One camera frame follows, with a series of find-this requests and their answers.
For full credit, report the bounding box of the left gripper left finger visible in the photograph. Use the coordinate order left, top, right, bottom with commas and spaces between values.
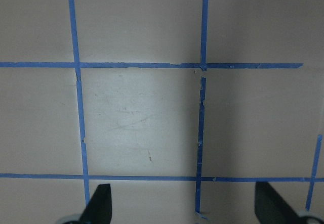
79, 184, 112, 224

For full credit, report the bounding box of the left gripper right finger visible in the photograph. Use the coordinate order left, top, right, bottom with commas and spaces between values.
254, 182, 303, 224

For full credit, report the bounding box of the brown paper table cover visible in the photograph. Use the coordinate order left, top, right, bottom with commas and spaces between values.
1, 0, 323, 223

